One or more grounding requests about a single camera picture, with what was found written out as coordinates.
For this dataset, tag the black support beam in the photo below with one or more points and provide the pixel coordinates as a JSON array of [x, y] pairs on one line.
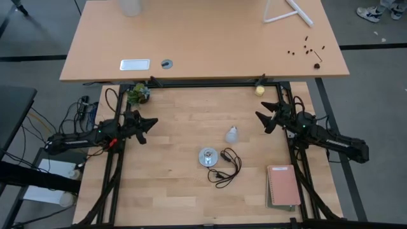
[[31, 178]]

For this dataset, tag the pink notebook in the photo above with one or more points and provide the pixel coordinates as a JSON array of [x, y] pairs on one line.
[[284, 186]]

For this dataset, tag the black round knob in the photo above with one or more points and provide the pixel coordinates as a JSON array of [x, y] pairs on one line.
[[317, 65]]

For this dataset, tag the white power strip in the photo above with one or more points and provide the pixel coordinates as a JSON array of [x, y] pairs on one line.
[[44, 191]]

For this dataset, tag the black hex key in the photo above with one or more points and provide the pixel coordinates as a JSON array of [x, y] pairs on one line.
[[318, 56]]

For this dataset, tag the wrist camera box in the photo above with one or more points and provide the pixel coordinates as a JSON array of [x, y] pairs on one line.
[[133, 115], [286, 108]]

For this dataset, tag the light wooden desk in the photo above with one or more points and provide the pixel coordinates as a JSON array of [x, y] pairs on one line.
[[206, 35]]

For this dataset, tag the black clamp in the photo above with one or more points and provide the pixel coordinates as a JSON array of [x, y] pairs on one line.
[[260, 80], [155, 81]]

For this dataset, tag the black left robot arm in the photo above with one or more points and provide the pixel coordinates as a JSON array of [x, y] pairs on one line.
[[76, 141]]

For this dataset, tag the black side table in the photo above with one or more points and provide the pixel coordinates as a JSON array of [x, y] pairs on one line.
[[12, 108]]

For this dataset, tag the green notebook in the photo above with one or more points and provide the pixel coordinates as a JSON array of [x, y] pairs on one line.
[[280, 208]]

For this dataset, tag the potted succulent plant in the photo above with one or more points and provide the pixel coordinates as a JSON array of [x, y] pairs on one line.
[[138, 94]]

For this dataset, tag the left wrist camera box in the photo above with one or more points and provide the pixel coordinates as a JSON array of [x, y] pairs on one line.
[[133, 115]]

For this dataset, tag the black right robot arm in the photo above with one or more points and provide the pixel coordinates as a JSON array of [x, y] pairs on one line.
[[334, 143]]

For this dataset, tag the black power strip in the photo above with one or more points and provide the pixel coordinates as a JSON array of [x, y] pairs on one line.
[[84, 102]]

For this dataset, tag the black aluminium table frame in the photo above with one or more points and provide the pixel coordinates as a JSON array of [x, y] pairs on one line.
[[206, 84]]

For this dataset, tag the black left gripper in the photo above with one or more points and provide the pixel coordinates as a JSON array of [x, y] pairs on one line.
[[133, 128]]

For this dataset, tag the clear plastic cup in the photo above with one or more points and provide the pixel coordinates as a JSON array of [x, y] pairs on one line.
[[66, 199], [74, 175]]

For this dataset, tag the white lightbulb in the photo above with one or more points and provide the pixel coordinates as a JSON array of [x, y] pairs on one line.
[[231, 135]]

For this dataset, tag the white floor lamp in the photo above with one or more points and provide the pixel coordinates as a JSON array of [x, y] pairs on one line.
[[300, 14]]

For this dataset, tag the black chair leg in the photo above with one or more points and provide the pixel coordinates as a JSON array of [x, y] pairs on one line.
[[19, 7]]

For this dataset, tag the chrome lamp socket base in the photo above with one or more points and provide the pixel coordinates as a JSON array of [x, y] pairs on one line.
[[208, 157]]

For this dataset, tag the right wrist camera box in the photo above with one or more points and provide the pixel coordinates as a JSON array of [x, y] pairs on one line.
[[286, 108]]

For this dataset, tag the person's white shoe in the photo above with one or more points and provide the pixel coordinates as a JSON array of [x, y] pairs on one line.
[[369, 14], [399, 11]]

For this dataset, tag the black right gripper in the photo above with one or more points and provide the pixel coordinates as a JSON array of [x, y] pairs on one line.
[[291, 121]]

